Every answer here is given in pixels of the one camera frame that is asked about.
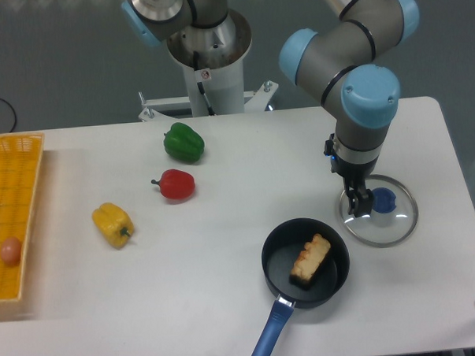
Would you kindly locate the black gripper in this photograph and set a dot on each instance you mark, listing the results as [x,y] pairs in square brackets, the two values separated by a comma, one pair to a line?
[354,166]

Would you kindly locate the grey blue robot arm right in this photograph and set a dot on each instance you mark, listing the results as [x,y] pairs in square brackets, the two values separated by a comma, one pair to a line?
[338,70]

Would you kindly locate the brown egg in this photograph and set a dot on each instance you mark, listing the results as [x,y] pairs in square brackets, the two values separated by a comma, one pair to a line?
[10,251]

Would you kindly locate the red bell pepper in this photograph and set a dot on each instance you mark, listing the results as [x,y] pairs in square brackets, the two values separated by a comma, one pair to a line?
[175,184]

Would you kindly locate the yellow plastic basket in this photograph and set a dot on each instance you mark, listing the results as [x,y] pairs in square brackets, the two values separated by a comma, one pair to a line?
[20,163]

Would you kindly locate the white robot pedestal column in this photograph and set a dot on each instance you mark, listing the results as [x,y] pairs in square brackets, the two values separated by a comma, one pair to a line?
[212,63]

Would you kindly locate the green bell pepper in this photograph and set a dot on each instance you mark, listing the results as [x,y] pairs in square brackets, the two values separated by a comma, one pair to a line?
[183,143]

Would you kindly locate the toasted bread loaf piece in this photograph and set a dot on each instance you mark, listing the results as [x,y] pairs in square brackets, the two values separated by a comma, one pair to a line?
[310,260]

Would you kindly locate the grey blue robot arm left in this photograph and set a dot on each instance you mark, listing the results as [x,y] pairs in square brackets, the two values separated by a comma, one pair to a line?
[154,21]

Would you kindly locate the glass pot lid blue knob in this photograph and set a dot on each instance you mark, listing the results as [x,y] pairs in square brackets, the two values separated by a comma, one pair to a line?
[392,217]

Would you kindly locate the yellow bell pepper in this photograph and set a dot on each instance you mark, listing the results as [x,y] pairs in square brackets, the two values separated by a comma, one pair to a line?
[114,223]

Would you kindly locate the black pot blue handle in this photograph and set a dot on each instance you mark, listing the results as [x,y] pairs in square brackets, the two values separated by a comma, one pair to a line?
[280,250]

